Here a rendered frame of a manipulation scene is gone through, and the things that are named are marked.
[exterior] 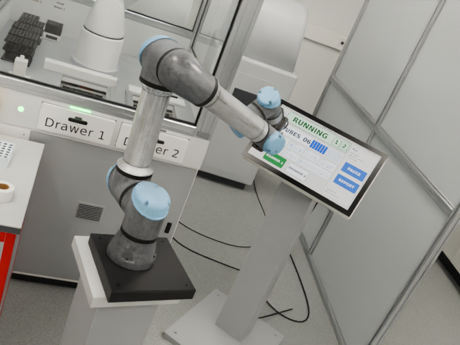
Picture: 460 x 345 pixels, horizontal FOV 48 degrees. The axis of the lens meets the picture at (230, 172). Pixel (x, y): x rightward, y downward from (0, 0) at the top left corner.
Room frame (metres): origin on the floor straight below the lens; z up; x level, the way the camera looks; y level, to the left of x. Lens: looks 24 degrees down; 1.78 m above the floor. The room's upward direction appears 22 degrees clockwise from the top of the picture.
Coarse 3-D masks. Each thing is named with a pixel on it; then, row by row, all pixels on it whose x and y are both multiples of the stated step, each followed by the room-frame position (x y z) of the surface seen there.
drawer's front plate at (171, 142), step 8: (120, 128) 1.93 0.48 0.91; (128, 128) 1.94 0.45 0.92; (120, 136) 1.93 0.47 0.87; (128, 136) 1.95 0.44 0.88; (160, 136) 1.99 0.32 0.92; (168, 136) 2.00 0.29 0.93; (176, 136) 2.03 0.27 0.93; (120, 144) 1.94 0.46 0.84; (160, 144) 1.99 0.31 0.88; (168, 144) 2.01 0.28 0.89; (176, 144) 2.02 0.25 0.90; (184, 144) 2.03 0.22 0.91; (160, 152) 2.00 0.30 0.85; (168, 152) 2.01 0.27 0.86; (176, 152) 2.02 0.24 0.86; (184, 152) 2.03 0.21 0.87; (176, 160) 2.02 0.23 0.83
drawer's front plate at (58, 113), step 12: (48, 108) 1.83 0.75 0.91; (60, 108) 1.85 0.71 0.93; (48, 120) 1.83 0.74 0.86; (60, 120) 1.85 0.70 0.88; (84, 120) 1.88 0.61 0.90; (96, 120) 1.90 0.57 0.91; (108, 120) 1.91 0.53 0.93; (60, 132) 1.85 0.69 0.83; (72, 132) 1.87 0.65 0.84; (96, 132) 1.90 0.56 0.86; (108, 132) 1.92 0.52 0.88; (108, 144) 1.92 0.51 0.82
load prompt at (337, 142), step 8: (288, 120) 2.15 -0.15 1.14; (296, 120) 2.15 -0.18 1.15; (304, 120) 2.15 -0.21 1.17; (304, 128) 2.13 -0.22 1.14; (312, 128) 2.13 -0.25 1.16; (320, 128) 2.13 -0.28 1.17; (320, 136) 2.10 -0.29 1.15; (328, 136) 2.10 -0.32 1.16; (336, 136) 2.10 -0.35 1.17; (336, 144) 2.08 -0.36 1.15; (344, 144) 2.08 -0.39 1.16; (344, 152) 2.05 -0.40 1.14
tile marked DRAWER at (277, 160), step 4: (264, 156) 2.04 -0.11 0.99; (268, 156) 2.04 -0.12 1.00; (272, 156) 2.04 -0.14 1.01; (276, 156) 2.04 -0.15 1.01; (280, 156) 2.04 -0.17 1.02; (268, 160) 2.02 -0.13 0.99; (272, 160) 2.02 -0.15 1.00; (276, 160) 2.02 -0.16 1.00; (280, 160) 2.02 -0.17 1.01; (284, 160) 2.02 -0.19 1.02; (276, 164) 2.01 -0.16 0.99; (280, 164) 2.01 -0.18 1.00
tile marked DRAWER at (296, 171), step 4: (288, 164) 2.01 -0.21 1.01; (292, 164) 2.01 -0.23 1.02; (288, 168) 2.00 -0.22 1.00; (292, 168) 2.00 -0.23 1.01; (296, 168) 2.00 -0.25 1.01; (300, 168) 2.00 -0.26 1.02; (288, 172) 1.99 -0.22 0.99; (292, 172) 1.99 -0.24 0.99; (296, 172) 1.99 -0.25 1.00; (300, 172) 1.99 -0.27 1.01; (304, 172) 1.99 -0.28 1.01; (308, 172) 1.99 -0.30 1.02; (296, 176) 1.98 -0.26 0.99; (300, 176) 1.98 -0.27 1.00; (304, 176) 1.98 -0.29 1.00; (304, 180) 1.96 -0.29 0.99
